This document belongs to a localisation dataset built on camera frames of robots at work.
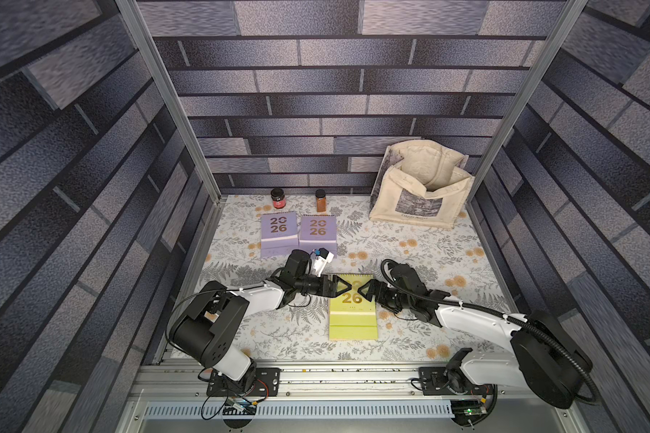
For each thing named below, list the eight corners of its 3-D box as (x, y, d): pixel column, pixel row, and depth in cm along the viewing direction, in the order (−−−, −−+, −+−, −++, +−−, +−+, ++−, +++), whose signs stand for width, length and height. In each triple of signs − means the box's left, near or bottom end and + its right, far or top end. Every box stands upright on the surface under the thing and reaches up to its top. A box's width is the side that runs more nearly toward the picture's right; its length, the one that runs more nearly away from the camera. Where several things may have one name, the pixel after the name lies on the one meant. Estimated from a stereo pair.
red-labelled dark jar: (271, 208, 117) (269, 198, 112) (273, 198, 121) (271, 188, 116) (284, 208, 117) (283, 198, 112) (286, 198, 121) (284, 188, 116)
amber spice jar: (315, 212, 115) (315, 199, 109) (316, 201, 119) (315, 188, 113) (326, 212, 115) (326, 199, 109) (326, 201, 119) (326, 188, 113)
